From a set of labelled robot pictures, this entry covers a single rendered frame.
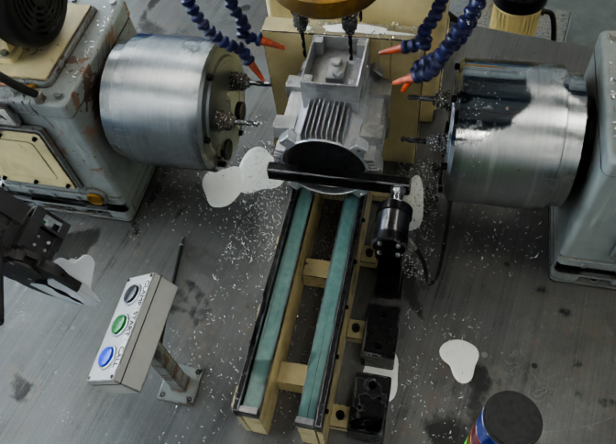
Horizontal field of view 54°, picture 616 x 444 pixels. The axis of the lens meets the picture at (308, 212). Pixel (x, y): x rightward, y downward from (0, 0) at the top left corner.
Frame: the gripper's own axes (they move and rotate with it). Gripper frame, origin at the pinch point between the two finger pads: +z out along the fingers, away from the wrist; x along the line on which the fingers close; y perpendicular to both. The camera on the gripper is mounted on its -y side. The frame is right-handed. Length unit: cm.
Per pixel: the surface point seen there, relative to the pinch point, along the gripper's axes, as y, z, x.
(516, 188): 33, 37, -46
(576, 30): 201, 148, -22
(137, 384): -8.3, 10.1, -3.6
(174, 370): -0.8, 22.7, 6.9
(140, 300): 3.0, 5.9, -3.0
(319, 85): 44, 12, -22
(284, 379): 2.3, 36.2, -5.9
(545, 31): 148, 100, -27
